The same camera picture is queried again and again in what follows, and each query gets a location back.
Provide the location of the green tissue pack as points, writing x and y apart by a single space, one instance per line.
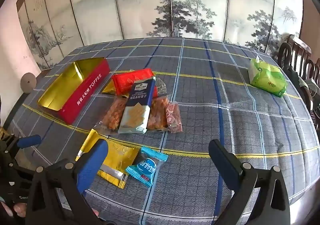
267 78

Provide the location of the red tin box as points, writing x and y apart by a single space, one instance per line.
82 95

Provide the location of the grey snack packet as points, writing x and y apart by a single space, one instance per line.
161 88

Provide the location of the painted folding screen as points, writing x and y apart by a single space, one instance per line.
150 2

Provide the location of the light blue candy packet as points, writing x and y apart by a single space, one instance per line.
143 167

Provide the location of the large yellow snack packet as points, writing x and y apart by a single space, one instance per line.
117 157

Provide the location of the pink snack packet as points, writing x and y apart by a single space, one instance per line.
173 117

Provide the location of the dark wooden chair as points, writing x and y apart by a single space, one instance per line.
316 69
295 57

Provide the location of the dark blue cracker packet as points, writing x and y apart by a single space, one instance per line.
136 115

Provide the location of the grey round disc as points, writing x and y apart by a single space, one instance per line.
28 82

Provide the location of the small yellow snack packet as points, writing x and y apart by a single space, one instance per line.
108 89

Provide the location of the red snack packet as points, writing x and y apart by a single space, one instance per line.
130 79

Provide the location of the clear orange snack packet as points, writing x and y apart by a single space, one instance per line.
112 115
157 115

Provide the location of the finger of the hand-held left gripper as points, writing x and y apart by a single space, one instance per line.
27 141

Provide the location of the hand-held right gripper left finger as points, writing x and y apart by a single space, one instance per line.
91 167

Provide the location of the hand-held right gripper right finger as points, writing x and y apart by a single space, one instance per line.
222 162

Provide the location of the person's left hand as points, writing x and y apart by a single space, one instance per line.
15 209

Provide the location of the grey plaid cloth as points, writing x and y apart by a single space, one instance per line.
225 115

